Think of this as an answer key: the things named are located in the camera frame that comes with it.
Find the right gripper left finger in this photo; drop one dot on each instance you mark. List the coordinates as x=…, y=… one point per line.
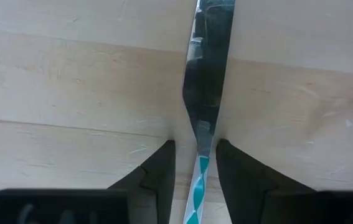
x=163, y=174

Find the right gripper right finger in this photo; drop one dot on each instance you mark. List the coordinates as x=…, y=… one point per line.
x=241, y=180

